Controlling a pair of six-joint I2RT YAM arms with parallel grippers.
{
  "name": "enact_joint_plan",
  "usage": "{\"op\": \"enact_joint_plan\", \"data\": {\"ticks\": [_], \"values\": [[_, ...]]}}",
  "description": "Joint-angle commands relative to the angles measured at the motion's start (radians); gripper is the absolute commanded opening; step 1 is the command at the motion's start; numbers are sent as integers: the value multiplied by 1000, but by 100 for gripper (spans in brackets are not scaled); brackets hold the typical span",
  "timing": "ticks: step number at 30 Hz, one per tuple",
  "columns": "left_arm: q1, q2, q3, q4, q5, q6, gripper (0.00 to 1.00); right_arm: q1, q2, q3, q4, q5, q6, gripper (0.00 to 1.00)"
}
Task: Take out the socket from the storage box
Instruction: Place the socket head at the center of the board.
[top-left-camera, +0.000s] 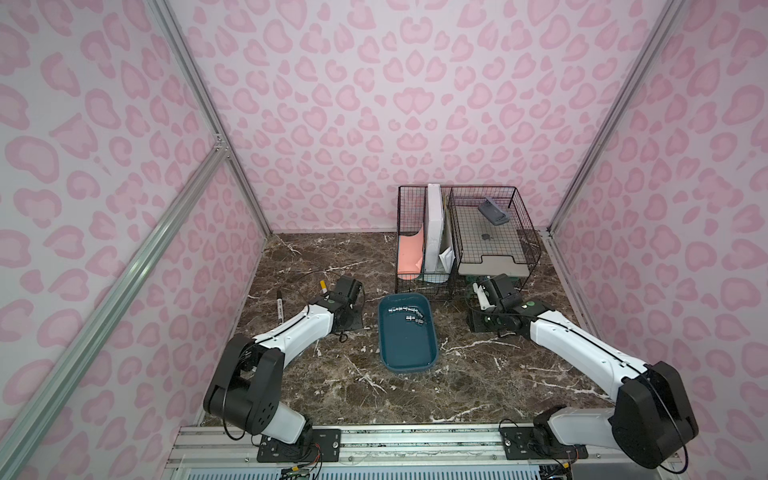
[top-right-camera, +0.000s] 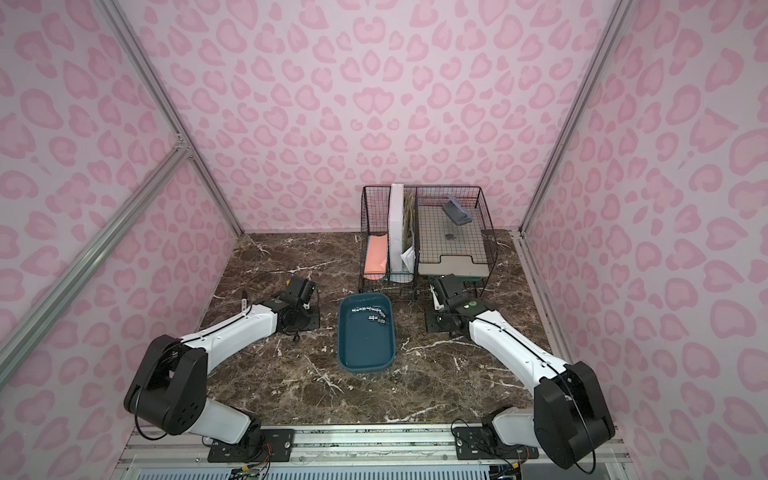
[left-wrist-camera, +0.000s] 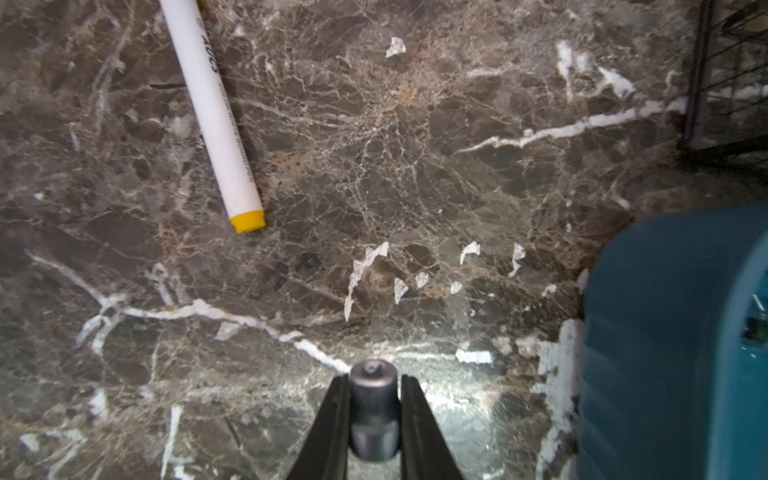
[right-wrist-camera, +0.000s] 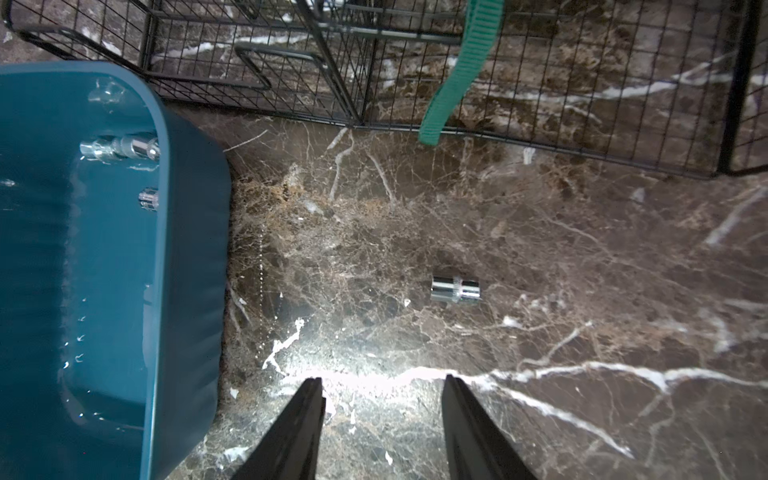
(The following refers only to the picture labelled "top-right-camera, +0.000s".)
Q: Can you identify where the teal plastic storage box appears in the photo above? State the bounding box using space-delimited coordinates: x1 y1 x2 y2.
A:
337 293 396 374

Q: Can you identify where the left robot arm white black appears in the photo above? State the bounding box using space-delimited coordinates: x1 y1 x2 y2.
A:
124 275 320 445

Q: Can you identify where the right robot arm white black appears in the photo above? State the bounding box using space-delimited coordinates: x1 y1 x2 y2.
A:
430 275 616 469

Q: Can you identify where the pink folder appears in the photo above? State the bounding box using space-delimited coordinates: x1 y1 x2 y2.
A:
363 234 389 281

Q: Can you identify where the grey stapler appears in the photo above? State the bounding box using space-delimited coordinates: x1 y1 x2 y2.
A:
441 196 473 226

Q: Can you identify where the white document binder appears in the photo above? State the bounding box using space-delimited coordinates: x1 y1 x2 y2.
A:
388 183 413 284

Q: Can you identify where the black wire mesh organizer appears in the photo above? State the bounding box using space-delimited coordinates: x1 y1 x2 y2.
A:
358 183 498 299

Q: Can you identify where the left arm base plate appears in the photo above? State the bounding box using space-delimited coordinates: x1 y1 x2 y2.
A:
207 427 296 464

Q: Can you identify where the aluminium mounting rail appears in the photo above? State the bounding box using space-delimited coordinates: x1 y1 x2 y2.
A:
113 422 631 469

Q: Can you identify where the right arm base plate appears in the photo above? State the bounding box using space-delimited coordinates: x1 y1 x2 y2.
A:
450 423 540 463

